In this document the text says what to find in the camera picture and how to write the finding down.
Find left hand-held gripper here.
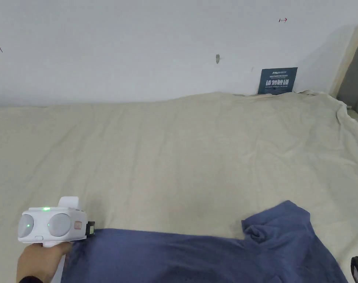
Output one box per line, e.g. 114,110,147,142
18,196,96,248

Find dark blue shirt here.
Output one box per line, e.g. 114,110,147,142
60,200,349,283

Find person's left hand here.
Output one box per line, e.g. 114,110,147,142
16,242,74,283

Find bed with beige sheet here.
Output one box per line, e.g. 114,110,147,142
0,91,358,283

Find dark blue sign card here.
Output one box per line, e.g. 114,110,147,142
257,67,299,96

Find grey padded headboard, wooden frame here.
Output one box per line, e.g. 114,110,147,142
329,23,358,118

